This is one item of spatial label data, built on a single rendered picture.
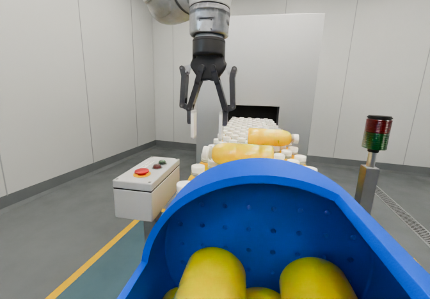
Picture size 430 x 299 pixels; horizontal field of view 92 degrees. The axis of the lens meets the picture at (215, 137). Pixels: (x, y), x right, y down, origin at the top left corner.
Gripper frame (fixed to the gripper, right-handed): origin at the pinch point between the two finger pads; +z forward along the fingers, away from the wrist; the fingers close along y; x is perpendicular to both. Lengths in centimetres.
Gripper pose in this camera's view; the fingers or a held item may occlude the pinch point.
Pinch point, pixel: (207, 127)
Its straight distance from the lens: 51.3
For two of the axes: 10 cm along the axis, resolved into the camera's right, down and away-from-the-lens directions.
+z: -0.3, 9.8, 2.1
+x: 1.7, -2.1, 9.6
